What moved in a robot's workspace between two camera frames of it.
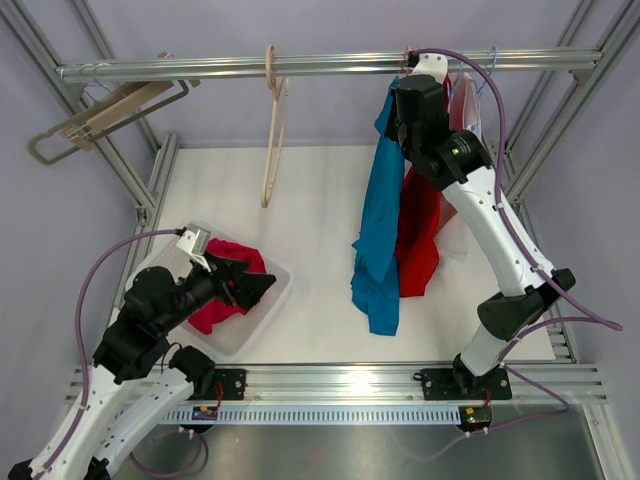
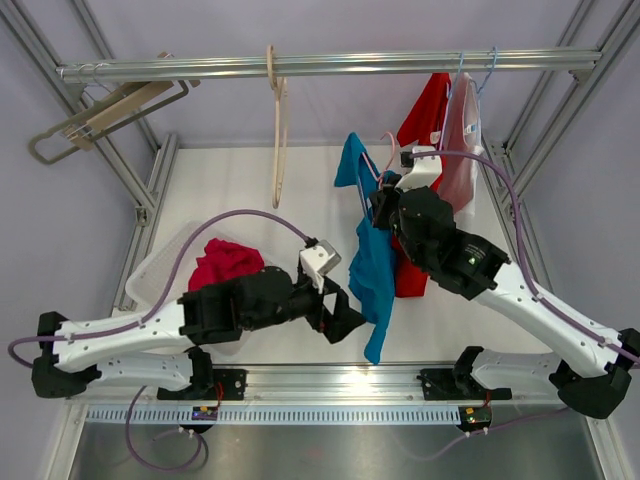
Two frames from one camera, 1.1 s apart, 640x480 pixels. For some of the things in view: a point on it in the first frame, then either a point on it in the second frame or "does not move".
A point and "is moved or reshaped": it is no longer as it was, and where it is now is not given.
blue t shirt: (376, 248) is moved or reshaped
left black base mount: (227, 385) does not move
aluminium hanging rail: (324, 65) does not move
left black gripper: (248, 288) -> (336, 325)
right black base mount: (459, 384) does not move
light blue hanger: (461, 64) does not move
